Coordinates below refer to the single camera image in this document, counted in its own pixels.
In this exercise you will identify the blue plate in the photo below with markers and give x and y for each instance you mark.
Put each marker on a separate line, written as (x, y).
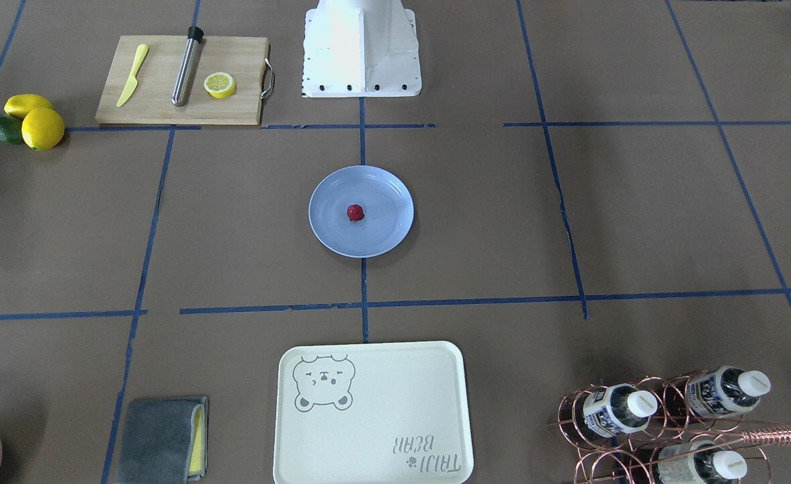
(388, 205)

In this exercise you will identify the red strawberry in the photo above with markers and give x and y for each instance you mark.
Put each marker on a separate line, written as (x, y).
(355, 213)

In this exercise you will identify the cream bear tray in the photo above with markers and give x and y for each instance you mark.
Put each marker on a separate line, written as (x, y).
(373, 413)

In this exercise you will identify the half lemon slice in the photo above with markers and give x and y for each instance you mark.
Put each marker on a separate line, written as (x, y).
(220, 85)

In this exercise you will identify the wooden cutting board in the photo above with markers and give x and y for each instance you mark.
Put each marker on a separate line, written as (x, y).
(244, 58)

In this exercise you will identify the tea bottle white cap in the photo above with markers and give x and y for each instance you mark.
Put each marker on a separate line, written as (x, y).
(618, 410)

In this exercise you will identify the yellow plastic knife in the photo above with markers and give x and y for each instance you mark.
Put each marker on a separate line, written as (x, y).
(132, 82)

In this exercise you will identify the yellow lemon front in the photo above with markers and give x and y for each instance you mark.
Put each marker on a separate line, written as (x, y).
(43, 128)

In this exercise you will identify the yellow lemon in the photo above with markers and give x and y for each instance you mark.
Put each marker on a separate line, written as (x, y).
(20, 105)
(43, 128)

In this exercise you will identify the yellow lemon rear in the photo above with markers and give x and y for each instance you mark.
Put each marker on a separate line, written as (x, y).
(20, 105)

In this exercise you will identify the green lime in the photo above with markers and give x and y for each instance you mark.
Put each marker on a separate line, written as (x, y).
(11, 130)

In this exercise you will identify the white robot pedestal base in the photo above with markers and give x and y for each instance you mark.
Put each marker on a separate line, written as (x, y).
(360, 49)

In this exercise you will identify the copper wire bottle rack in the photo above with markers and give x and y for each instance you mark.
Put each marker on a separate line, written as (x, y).
(614, 459)

